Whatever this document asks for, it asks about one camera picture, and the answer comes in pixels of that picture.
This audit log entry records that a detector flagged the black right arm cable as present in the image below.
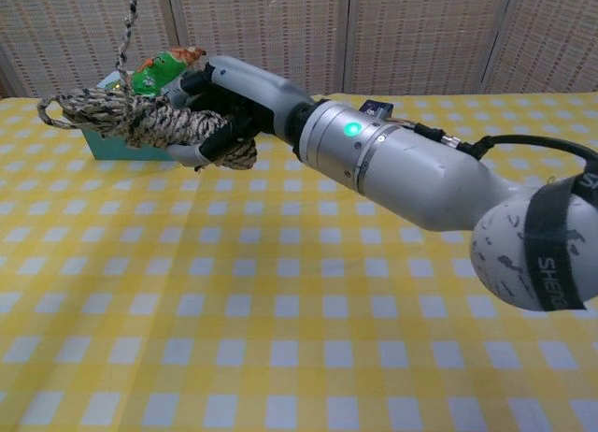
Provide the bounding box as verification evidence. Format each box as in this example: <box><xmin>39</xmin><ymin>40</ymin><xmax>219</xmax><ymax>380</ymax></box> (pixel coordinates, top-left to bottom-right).
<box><xmin>413</xmin><ymin>122</ymin><xmax>598</xmax><ymax>165</ymax></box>

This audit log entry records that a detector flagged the woven folding screen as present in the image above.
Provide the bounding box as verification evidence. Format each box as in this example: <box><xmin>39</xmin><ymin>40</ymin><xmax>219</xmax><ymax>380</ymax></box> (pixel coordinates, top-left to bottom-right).
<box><xmin>0</xmin><ymin>0</ymin><xmax>598</xmax><ymax>99</ymax></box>

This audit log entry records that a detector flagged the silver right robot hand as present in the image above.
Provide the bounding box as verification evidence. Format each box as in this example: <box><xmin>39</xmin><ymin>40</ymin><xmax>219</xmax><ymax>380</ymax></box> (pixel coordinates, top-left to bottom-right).
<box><xmin>165</xmin><ymin>55</ymin><xmax>315</xmax><ymax>169</ymax></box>

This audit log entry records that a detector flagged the teal cardboard box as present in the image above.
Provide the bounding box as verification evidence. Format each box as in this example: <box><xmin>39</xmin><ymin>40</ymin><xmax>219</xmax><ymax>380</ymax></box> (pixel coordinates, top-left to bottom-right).
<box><xmin>83</xmin><ymin>69</ymin><xmax>178</xmax><ymax>162</ymax></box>

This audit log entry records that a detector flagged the dark blue slim box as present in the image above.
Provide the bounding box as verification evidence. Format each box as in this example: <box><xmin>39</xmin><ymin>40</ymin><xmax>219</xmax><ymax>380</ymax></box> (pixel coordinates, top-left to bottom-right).
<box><xmin>359</xmin><ymin>99</ymin><xmax>394</xmax><ymax>121</ymax></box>

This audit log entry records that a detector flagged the green snack bag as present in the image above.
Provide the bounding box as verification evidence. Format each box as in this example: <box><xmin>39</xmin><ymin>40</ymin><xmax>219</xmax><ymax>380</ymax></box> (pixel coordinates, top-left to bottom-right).
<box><xmin>130</xmin><ymin>46</ymin><xmax>207</xmax><ymax>99</ymax></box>

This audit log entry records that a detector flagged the speckled beige braided rope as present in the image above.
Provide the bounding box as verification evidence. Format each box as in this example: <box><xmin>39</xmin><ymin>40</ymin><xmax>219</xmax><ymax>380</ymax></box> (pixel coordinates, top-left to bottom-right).
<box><xmin>36</xmin><ymin>0</ymin><xmax>259</xmax><ymax>171</ymax></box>

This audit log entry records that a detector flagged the yellow checked tablecloth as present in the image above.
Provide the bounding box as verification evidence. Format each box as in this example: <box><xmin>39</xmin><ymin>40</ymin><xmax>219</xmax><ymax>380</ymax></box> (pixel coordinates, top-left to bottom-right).
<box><xmin>0</xmin><ymin>93</ymin><xmax>598</xmax><ymax>432</ymax></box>

